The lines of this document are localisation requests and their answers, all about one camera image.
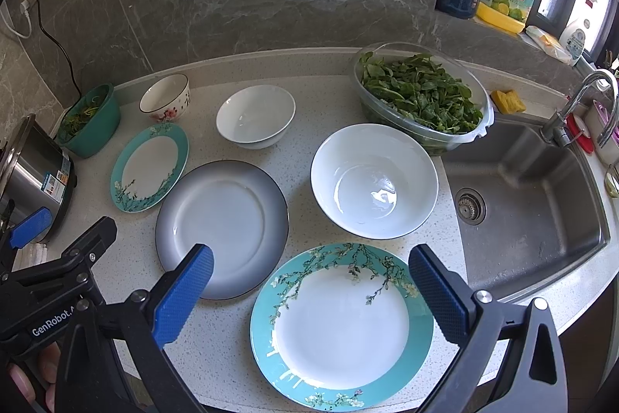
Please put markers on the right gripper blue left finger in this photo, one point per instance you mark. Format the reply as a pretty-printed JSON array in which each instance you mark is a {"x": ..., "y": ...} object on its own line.
[{"x": 149, "y": 325}]

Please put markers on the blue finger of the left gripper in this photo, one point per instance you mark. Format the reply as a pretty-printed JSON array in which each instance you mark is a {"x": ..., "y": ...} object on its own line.
[{"x": 28, "y": 229}]

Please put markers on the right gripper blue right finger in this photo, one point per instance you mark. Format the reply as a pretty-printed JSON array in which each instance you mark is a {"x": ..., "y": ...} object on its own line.
[{"x": 474, "y": 326}]

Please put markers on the small teal floral plate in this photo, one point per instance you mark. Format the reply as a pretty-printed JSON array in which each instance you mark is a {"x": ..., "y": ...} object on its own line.
[{"x": 148, "y": 167}]

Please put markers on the large teal floral plate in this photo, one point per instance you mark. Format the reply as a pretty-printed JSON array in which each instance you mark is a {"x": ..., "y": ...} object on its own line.
[{"x": 340, "y": 327}]

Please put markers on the person's left hand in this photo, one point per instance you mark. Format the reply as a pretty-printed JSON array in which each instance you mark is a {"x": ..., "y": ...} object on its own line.
[{"x": 40, "y": 371}]

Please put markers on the stainless rice cooker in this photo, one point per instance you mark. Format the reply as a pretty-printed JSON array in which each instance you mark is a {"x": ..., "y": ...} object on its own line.
[{"x": 35, "y": 172}]

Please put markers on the grey rimmed white plate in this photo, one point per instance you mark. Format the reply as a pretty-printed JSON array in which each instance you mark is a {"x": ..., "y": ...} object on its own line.
[{"x": 237, "y": 210}]

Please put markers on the teal bowl with scraps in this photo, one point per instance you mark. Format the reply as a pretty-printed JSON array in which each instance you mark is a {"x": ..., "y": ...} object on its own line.
[{"x": 90, "y": 123}]

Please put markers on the stainless steel sink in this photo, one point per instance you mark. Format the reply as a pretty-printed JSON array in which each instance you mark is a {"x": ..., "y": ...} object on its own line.
[{"x": 529, "y": 212}]

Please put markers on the large white bowl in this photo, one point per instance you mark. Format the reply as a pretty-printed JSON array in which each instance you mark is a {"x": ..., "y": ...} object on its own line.
[{"x": 374, "y": 181}]

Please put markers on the small floral ceramic bowl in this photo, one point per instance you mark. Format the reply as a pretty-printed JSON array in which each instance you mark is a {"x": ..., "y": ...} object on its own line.
[{"x": 168, "y": 99}]

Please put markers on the medium white bowl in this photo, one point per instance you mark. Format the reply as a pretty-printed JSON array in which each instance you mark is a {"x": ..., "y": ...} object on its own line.
[{"x": 256, "y": 117}]

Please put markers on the yellow sponge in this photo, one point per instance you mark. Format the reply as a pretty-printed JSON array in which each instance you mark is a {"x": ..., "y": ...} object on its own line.
[{"x": 508, "y": 102}]

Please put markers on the glass bowl of greens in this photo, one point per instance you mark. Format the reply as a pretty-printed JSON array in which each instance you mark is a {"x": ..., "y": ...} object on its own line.
[{"x": 423, "y": 93}]

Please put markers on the white cleaner bottle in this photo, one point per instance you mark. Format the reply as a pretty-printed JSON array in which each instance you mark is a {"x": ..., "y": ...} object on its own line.
[{"x": 573, "y": 39}]

